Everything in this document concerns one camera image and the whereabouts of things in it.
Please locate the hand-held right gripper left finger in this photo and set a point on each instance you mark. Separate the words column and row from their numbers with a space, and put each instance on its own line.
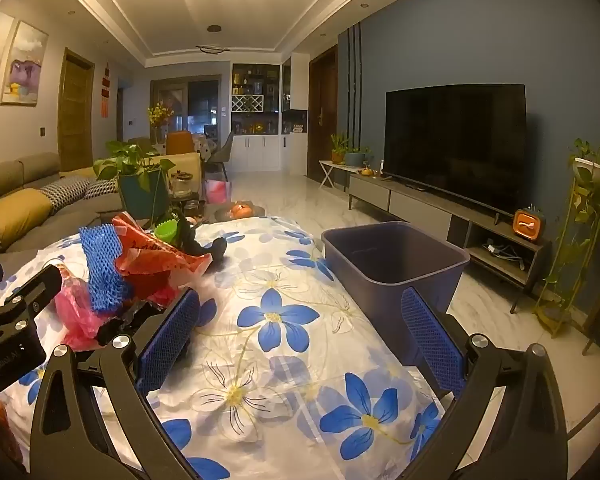
column 170, row 340

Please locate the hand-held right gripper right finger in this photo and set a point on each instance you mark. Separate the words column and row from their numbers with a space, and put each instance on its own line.
column 432, row 345

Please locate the pink plastic bag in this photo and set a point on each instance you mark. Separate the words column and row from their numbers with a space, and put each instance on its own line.
column 75, row 310

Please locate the blue foam net sleeve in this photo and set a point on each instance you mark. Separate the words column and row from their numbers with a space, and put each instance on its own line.
column 102, row 270

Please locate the red and white plastic bag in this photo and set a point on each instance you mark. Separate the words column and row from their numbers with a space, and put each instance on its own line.
column 150, row 260

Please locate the blue plastic bin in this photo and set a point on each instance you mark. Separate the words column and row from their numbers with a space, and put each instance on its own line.
column 380, row 280

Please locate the black plastic object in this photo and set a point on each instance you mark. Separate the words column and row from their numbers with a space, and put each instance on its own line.
column 200, row 247

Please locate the green plastic cup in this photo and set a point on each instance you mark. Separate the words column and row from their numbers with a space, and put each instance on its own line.
column 166, row 232

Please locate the yellow cushion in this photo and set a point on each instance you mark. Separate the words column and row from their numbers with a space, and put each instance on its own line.
column 15, row 210

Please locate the grey sofa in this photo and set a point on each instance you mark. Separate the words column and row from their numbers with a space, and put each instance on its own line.
column 10, row 180

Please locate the houndstooth cushion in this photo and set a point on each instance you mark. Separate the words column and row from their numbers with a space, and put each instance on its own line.
column 65, row 192

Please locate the striped cushion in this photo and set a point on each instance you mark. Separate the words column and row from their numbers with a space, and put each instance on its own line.
column 100, row 189

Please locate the white blue floral blanket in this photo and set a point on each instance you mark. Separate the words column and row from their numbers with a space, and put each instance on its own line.
column 290, row 360

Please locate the gold metal plant stand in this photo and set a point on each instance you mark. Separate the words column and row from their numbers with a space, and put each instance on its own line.
column 555, row 317

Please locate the small glass jar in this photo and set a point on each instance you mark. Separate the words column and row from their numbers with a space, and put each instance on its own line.
column 193, row 209

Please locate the dark glass coffee table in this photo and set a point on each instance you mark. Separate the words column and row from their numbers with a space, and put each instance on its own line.
column 210, row 210

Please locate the pothos plant in teal pot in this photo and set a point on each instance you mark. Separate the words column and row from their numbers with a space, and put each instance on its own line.
column 142, row 200

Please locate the grey television stand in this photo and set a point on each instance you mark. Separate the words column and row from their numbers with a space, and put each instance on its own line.
column 415, row 202

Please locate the orange fruit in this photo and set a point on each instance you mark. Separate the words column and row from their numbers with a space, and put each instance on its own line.
column 241, row 209

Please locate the orange retro speaker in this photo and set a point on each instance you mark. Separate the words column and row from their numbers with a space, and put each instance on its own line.
column 525, row 225

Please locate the dark fruit plate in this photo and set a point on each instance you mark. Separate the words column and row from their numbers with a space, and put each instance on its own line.
column 257, row 212

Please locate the pink gift bag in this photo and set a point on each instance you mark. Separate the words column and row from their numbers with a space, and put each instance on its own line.
column 217, row 192

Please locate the large glass jar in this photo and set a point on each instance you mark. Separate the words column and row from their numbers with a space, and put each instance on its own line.
column 182, row 185

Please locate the small orange ornament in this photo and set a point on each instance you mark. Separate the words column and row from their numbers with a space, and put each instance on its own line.
column 367, row 171

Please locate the light wooden door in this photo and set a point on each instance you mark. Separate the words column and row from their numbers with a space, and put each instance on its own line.
column 76, row 105

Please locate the grey dining chair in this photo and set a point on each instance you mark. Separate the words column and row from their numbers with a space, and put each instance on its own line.
column 222, row 152

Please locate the orange dining chair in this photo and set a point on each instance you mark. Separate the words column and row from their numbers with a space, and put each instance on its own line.
column 179, row 142

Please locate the black flat television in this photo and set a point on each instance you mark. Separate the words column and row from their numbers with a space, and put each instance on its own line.
column 455, row 145

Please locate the plant in grey pot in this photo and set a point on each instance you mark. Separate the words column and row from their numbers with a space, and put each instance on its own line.
column 356, row 158

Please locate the white folding side table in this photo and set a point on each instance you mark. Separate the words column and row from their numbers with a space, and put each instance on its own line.
column 335, row 165

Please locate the white display cabinet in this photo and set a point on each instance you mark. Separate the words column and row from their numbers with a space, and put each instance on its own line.
column 260, row 152

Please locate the yellow flowers in vase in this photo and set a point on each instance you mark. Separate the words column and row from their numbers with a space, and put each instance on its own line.
column 160, row 115

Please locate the plant in orange pot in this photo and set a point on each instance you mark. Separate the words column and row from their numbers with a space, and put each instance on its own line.
column 339, row 152

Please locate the glass sliding door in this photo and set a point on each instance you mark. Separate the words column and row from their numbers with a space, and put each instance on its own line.
column 200, row 105

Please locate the dark wooden door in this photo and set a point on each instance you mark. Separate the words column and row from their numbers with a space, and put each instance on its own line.
column 325, row 110

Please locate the red wall decoration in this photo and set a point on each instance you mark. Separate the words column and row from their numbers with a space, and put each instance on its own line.
column 106, row 92

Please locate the purple wall painting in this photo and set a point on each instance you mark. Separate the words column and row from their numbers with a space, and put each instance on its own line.
column 25, row 65

